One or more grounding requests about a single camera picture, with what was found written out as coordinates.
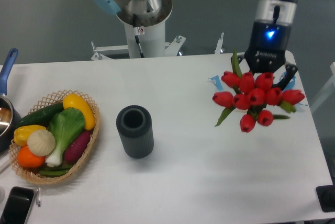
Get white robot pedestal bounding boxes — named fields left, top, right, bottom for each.
left=90, top=0, right=226, bottom=61

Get yellow bell pepper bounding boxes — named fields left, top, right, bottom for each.
left=14, top=125, right=46, bottom=147

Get black smartphone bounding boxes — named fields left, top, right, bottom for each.
left=1, top=186, right=35, bottom=224

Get black device at edge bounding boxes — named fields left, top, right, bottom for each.
left=316, top=185, right=334, bottom=212

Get green cucumber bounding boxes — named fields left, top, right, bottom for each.
left=17, top=103, right=64, bottom=127

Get red tulip bouquet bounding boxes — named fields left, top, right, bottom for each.
left=212, top=52, right=305, bottom=132

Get cream steamed bun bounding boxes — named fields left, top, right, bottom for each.
left=27, top=130, right=55, bottom=156

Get light blue ribbon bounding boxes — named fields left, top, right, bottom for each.
left=211, top=71, right=305, bottom=110

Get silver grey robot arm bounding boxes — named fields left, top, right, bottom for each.
left=94, top=0, right=298, bottom=89

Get small clear clip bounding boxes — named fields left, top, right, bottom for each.
left=36, top=187, right=42, bottom=207

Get white frame at right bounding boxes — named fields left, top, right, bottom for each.
left=310, top=62, right=334, bottom=114

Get purple sweet potato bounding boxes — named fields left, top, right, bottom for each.
left=64, top=131, right=91, bottom=164

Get blue handled saucepan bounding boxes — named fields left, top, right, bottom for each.
left=1, top=48, right=21, bottom=151

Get dark grey ribbed vase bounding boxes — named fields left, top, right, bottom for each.
left=116, top=105, right=154, bottom=159

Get green bok choy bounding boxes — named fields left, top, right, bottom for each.
left=46, top=107, right=85, bottom=167

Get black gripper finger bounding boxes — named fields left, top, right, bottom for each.
left=272, top=62, right=298, bottom=90
left=231, top=54, right=244, bottom=74

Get green pea pods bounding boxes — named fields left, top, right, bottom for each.
left=38, top=165, right=73, bottom=177

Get woven wicker basket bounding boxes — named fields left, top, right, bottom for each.
left=8, top=90, right=101, bottom=185

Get orange fruit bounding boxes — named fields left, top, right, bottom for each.
left=17, top=145, right=45, bottom=168

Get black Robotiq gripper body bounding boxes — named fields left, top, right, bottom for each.
left=244, top=21, right=291, bottom=73

